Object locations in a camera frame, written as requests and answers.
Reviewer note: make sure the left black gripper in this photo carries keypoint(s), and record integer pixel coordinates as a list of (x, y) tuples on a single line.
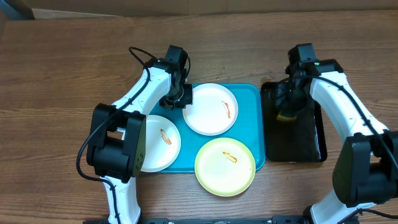
[(188, 101)]

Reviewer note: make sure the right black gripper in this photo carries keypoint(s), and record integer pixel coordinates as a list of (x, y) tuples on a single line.
[(286, 101)]

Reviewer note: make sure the white plate with stain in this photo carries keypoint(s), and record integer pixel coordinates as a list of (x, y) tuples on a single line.
[(214, 110)]

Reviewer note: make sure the yellow-green plate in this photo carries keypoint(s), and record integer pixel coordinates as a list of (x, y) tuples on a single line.
[(225, 167)]

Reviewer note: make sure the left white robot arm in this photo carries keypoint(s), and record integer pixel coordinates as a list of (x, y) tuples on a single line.
[(116, 145)]

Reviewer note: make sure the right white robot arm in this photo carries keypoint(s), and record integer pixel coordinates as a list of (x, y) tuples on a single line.
[(365, 173)]

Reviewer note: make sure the white plate near arm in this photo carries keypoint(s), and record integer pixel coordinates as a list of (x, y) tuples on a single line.
[(163, 144)]

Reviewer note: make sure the black water tray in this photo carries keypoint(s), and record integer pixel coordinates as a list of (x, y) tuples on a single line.
[(300, 140)]

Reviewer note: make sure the blue plastic tray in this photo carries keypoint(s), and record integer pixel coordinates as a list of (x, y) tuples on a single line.
[(247, 129)]

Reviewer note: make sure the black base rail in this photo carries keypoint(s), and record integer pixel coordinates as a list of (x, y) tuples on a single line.
[(278, 219)]

